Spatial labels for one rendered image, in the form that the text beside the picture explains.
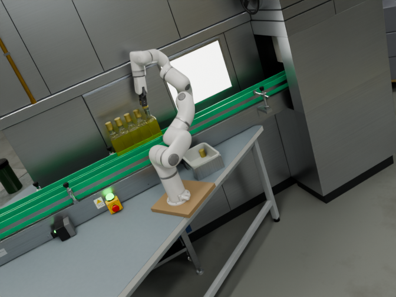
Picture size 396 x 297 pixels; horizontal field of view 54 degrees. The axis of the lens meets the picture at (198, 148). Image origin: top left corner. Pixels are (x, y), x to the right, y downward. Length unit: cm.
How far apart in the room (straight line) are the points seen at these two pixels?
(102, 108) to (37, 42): 49
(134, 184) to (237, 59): 106
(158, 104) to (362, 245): 150
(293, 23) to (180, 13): 66
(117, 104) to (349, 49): 146
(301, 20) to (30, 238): 190
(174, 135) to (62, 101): 77
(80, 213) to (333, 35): 179
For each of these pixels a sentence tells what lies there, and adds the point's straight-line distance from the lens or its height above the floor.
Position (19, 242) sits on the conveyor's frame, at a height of 83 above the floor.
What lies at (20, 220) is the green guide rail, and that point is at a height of 93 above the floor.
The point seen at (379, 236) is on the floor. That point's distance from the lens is 267.
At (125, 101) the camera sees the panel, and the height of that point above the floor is 120.
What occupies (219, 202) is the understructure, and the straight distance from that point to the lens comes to 287.
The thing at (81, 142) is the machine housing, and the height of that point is 107.
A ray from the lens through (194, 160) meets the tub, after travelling 232.
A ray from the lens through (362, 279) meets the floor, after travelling 244.
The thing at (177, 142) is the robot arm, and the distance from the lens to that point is 180.
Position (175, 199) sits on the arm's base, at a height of 80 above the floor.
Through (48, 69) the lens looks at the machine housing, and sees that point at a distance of 231.
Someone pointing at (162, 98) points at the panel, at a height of 112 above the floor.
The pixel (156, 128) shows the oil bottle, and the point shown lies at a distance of 230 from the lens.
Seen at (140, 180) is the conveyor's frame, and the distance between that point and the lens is 223.
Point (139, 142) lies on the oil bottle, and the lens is 229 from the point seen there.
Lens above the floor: 183
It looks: 26 degrees down
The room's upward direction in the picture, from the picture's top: 21 degrees counter-clockwise
